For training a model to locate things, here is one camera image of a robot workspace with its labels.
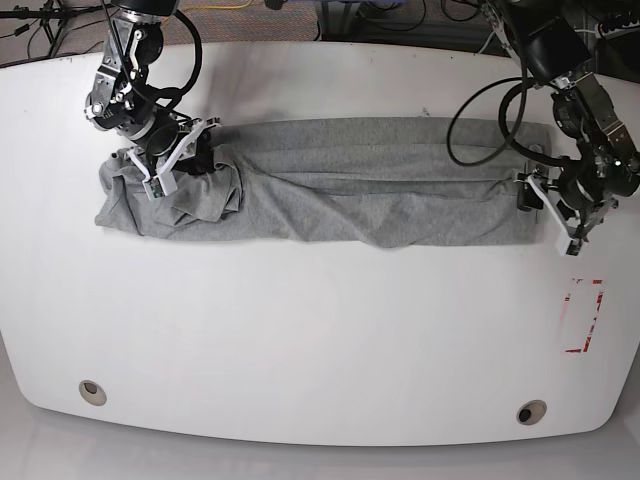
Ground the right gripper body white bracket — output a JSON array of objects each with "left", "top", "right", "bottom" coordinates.
[{"left": 127, "top": 117, "right": 219, "bottom": 180}]

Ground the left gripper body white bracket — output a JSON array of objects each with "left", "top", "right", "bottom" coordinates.
[{"left": 514, "top": 172, "right": 619, "bottom": 240}]

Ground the grey T-shirt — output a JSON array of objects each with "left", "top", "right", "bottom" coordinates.
[{"left": 95, "top": 117, "right": 538, "bottom": 248}]

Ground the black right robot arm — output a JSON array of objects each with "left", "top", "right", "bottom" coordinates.
[{"left": 85, "top": 1, "right": 215, "bottom": 176}]

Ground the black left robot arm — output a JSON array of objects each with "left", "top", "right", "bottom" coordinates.
[{"left": 478, "top": 1, "right": 639, "bottom": 255}]

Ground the red tape rectangle marking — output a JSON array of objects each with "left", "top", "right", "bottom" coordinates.
[{"left": 560, "top": 278, "right": 604, "bottom": 354}]

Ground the black tripod stand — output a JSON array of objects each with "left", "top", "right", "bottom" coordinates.
[{"left": 1, "top": 1, "right": 104, "bottom": 59}]

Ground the white power strip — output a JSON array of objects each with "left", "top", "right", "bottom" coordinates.
[{"left": 595, "top": 11, "right": 639, "bottom": 39}]

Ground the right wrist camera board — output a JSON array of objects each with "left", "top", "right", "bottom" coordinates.
[{"left": 143, "top": 173, "right": 178, "bottom": 201}]

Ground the right table cable grommet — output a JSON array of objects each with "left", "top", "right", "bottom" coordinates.
[{"left": 517, "top": 400, "right": 547, "bottom": 426}]

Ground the table cable grommet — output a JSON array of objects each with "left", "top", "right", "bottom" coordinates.
[
  {"left": 79, "top": 380, "right": 107, "bottom": 407},
  {"left": 517, "top": 400, "right": 547, "bottom": 426}
]

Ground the left table cable grommet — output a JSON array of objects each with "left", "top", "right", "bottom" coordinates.
[{"left": 79, "top": 380, "right": 107, "bottom": 407}]

